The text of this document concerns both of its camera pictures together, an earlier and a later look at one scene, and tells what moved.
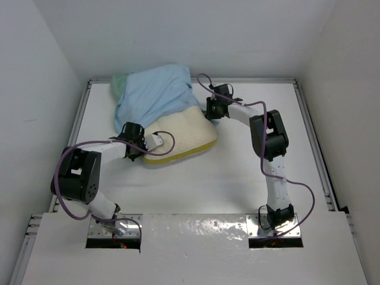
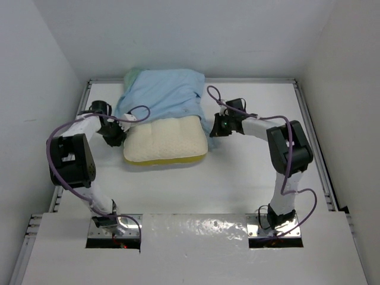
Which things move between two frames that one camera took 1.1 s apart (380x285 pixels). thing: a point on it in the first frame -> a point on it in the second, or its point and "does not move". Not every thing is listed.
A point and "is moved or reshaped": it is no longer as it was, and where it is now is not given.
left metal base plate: x=98 y=229 does not move
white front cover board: x=194 y=249 does not move
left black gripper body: x=139 y=142 -> x=111 y=132
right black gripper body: x=213 y=110 -> x=224 y=125
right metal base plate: x=254 y=229 does not move
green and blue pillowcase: x=142 y=96 is moved or reshaped
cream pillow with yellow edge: x=192 y=130 is moved or reshaped
